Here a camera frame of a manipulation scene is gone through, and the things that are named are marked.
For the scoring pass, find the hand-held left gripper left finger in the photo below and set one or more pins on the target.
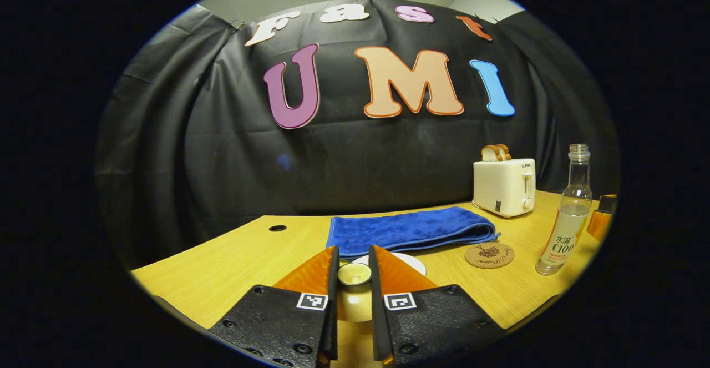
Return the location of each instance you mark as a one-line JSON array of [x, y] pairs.
[[331, 329]]

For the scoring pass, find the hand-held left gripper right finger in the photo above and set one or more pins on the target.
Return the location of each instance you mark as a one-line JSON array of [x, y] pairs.
[[378, 329]]

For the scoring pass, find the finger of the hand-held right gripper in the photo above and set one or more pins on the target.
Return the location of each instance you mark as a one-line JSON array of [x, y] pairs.
[[600, 225]]

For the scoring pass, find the clear glass water bottle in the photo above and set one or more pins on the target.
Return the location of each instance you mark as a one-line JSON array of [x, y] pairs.
[[563, 235]]

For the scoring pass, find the cream porcelain teacup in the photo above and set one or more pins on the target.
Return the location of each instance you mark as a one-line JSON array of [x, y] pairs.
[[413, 262]]

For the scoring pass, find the round cork coaster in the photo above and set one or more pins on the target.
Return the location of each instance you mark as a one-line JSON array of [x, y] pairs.
[[490, 255]]

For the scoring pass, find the folded blue towel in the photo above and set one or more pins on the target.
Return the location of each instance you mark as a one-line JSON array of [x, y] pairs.
[[410, 229]]

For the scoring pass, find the white toaster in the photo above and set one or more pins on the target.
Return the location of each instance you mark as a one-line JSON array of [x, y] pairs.
[[499, 187]]

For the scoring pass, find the toast bread slice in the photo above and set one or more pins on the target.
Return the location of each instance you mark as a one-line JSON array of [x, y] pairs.
[[489, 154], [506, 151]]

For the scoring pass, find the black backdrop cloth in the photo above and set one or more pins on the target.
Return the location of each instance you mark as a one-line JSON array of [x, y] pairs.
[[222, 162]]

